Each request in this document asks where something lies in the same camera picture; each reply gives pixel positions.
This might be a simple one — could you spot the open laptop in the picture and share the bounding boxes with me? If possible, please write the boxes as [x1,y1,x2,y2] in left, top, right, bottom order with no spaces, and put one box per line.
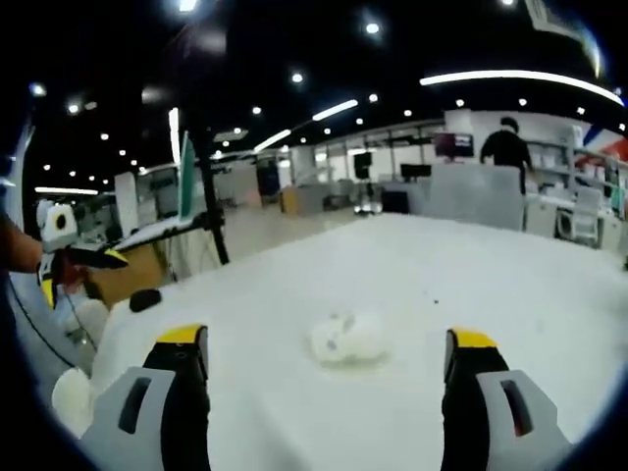
[113,131,210,251]

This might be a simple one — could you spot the dark wall display screen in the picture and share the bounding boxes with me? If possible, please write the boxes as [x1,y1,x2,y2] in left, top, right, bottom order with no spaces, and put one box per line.
[434,131,475,159]

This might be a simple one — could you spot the black tripod stand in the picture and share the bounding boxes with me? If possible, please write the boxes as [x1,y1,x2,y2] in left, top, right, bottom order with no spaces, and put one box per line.
[195,128,232,266]

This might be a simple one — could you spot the white printed paper cup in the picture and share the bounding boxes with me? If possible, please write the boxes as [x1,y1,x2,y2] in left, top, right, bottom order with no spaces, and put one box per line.
[51,366,95,439]

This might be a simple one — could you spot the straight ceiling light strip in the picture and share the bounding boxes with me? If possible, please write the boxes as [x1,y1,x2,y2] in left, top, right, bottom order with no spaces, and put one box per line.
[253,129,292,154]
[312,99,359,122]
[168,107,182,166]

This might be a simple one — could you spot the white table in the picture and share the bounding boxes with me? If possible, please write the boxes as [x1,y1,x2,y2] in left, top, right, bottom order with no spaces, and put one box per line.
[90,211,628,471]

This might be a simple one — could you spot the round ceiling downlights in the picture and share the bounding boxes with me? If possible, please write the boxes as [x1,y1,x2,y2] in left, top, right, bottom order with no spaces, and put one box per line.
[28,0,624,185]

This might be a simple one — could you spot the ceiling air conditioner vent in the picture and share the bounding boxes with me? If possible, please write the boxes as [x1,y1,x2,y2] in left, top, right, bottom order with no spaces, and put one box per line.
[524,0,598,48]

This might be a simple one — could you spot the curved ceiling light strip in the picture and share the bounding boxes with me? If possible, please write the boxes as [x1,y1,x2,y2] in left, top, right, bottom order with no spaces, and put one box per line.
[420,70,627,107]

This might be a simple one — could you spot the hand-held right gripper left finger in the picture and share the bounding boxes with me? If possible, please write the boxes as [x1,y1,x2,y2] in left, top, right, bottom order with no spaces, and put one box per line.
[78,323,212,471]

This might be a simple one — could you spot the person's left hand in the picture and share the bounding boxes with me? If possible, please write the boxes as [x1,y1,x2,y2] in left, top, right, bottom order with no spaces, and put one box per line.
[52,248,86,296]

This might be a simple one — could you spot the dark blue cabinet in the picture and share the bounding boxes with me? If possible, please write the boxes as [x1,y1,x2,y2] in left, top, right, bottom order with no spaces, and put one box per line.
[257,156,281,197]

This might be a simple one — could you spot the white shelving unit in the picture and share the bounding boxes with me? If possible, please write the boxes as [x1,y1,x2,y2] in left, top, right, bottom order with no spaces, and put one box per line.
[524,138,580,178]

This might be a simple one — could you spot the black box on tripod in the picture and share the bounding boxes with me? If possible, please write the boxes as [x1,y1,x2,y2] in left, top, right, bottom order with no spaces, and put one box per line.
[352,151,374,215]

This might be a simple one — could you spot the grey partition screen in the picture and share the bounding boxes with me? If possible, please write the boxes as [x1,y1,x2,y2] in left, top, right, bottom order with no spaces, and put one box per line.
[425,163,525,232]

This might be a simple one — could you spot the black computer mouse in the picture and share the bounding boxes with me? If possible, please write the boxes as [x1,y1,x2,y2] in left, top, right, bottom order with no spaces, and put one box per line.
[129,288,163,313]

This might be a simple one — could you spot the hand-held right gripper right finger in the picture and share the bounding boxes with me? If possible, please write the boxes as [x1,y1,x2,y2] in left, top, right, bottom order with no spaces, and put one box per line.
[441,327,575,471]

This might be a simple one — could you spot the pile of paper cups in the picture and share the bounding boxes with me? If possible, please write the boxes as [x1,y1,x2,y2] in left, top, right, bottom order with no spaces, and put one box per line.
[307,310,390,368]

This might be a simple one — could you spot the black computer monitor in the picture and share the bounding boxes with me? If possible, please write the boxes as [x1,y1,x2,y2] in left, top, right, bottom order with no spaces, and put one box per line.
[400,163,433,182]

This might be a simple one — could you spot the black cable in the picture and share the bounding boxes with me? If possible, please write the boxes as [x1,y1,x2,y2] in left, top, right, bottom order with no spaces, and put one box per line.
[8,279,79,369]

